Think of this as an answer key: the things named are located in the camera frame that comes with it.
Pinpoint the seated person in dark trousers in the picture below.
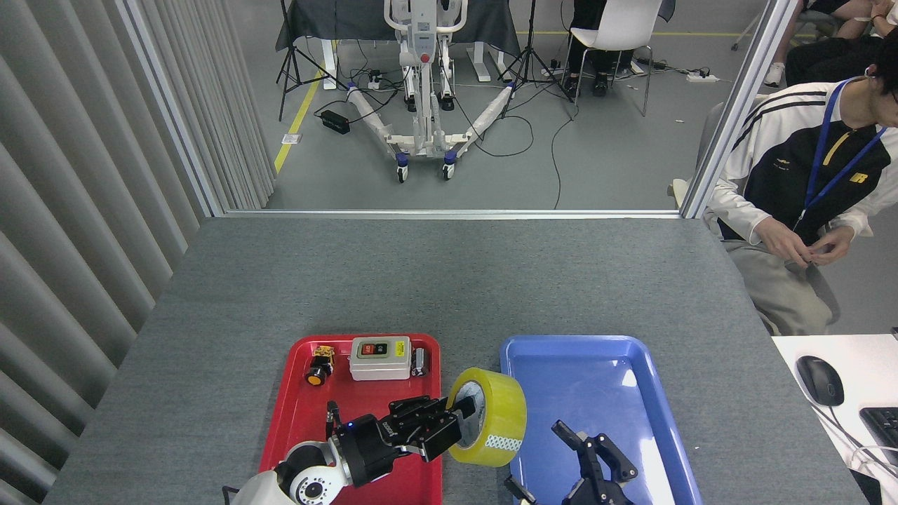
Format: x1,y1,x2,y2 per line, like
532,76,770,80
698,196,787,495
763,0,898,88

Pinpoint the grey switch box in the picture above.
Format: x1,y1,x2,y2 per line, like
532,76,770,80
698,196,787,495
349,336,412,382

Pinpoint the table with dark cloth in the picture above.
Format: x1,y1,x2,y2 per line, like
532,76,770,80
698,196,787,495
275,0,522,92

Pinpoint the silver post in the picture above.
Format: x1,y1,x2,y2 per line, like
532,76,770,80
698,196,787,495
681,0,802,220

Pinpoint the blue plastic tray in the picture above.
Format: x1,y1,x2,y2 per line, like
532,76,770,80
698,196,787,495
500,335,704,505

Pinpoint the grey office chair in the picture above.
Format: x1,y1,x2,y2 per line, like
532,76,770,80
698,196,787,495
666,101,730,211

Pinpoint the person with blue lanyard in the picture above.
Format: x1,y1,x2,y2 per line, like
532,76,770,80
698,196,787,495
704,27,898,336

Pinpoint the yellow push button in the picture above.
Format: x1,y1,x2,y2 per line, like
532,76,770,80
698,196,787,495
304,344,336,386

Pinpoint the white desk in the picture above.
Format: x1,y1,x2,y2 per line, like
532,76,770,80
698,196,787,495
772,335,898,505

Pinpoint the person's right hand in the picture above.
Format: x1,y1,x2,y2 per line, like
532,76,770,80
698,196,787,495
754,215,816,268

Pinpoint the white chair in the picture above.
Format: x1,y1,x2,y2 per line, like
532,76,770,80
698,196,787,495
561,0,664,117

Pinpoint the yellow tape roll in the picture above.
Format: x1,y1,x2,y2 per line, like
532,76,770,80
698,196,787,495
446,367,528,468

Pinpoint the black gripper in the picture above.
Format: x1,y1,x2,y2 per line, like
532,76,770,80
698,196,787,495
335,396,480,489
503,419,640,505

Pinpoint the grey mouse cable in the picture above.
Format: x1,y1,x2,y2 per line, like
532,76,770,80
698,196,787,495
814,403,898,479

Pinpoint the red plastic tray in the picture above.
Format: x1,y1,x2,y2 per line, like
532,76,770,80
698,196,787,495
257,334,443,505

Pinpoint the person on white chair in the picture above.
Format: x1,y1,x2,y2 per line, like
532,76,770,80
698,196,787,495
561,0,612,98

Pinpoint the person's left hand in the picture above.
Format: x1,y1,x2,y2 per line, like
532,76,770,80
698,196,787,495
805,225,856,267

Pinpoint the silver rail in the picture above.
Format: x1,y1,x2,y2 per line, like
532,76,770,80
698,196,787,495
223,208,685,220

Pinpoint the black tripod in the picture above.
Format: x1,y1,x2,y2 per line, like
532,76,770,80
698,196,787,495
499,0,576,119
276,0,349,122

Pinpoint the black floor cable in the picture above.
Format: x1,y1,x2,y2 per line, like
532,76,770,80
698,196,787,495
453,88,579,210

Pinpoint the white wheeled stand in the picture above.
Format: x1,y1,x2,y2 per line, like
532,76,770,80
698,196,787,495
347,0,524,184

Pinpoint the black computer mouse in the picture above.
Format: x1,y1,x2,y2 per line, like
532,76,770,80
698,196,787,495
796,356,845,408

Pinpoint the black keyboard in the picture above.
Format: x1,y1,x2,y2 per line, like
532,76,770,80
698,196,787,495
859,407,898,468

